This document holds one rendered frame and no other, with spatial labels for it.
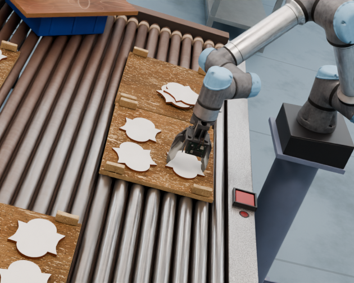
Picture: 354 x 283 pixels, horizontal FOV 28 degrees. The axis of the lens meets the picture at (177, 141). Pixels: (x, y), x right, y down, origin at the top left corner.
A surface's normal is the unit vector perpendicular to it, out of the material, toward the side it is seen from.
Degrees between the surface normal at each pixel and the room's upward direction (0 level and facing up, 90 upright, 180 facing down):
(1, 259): 0
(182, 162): 0
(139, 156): 0
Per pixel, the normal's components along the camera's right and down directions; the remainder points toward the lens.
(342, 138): 0.21, -0.82
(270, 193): -0.73, 0.17
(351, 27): 0.50, 0.46
